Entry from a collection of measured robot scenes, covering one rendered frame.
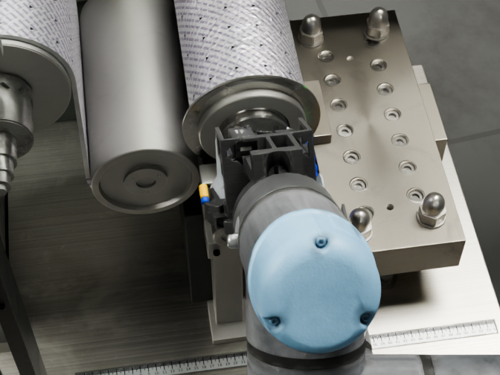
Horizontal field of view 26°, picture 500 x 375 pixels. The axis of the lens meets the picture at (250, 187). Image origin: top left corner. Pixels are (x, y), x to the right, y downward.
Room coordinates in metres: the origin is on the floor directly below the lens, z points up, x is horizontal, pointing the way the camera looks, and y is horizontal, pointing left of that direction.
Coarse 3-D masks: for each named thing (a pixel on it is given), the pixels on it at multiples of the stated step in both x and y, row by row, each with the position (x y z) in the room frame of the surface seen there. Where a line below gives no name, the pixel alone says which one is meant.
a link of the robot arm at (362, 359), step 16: (256, 352) 0.31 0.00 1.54; (352, 352) 0.31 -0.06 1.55; (256, 368) 0.30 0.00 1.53; (272, 368) 0.30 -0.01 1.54; (288, 368) 0.29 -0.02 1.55; (304, 368) 0.29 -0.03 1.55; (320, 368) 0.29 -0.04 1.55; (336, 368) 0.29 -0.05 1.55; (352, 368) 0.30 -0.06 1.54; (368, 368) 0.31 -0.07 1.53; (384, 368) 0.31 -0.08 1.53; (400, 368) 0.31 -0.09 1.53; (416, 368) 0.31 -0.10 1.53
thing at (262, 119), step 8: (240, 112) 0.72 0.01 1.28; (248, 112) 0.71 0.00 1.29; (256, 112) 0.71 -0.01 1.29; (264, 112) 0.71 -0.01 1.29; (272, 112) 0.72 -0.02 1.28; (280, 112) 0.72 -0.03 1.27; (232, 120) 0.71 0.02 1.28; (240, 120) 0.71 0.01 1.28; (248, 120) 0.71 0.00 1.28; (256, 120) 0.71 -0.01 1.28; (264, 120) 0.71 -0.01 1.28; (272, 120) 0.71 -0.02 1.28; (280, 120) 0.71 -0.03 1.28; (224, 128) 0.71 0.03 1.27; (256, 128) 0.71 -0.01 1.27; (264, 128) 0.71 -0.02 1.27; (272, 128) 0.71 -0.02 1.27; (280, 128) 0.71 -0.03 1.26; (224, 136) 0.70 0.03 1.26
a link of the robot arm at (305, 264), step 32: (288, 192) 0.41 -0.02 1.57; (256, 224) 0.38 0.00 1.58; (288, 224) 0.36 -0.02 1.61; (320, 224) 0.35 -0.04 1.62; (256, 256) 0.34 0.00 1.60; (288, 256) 0.33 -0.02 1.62; (320, 256) 0.33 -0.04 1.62; (352, 256) 0.33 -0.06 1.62; (256, 288) 0.32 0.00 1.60; (288, 288) 0.31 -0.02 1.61; (320, 288) 0.32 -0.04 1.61; (352, 288) 0.32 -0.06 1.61; (256, 320) 0.32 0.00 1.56; (288, 320) 0.30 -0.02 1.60; (320, 320) 0.30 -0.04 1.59; (352, 320) 0.30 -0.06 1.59; (288, 352) 0.30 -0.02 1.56; (320, 352) 0.29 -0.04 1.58
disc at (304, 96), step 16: (240, 80) 0.73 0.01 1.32; (256, 80) 0.73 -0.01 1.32; (272, 80) 0.73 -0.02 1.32; (288, 80) 0.73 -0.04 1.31; (208, 96) 0.72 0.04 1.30; (224, 96) 0.72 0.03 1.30; (304, 96) 0.74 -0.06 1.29; (192, 112) 0.72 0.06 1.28; (320, 112) 0.74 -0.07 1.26; (192, 128) 0.72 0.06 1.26; (192, 144) 0.72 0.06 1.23; (208, 160) 0.72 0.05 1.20
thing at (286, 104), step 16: (240, 96) 0.72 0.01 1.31; (256, 96) 0.72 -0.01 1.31; (272, 96) 0.72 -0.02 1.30; (288, 96) 0.73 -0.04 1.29; (208, 112) 0.72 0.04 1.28; (224, 112) 0.71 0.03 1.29; (288, 112) 0.72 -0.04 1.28; (304, 112) 0.73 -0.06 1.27; (208, 128) 0.71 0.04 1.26; (208, 144) 0.71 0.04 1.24
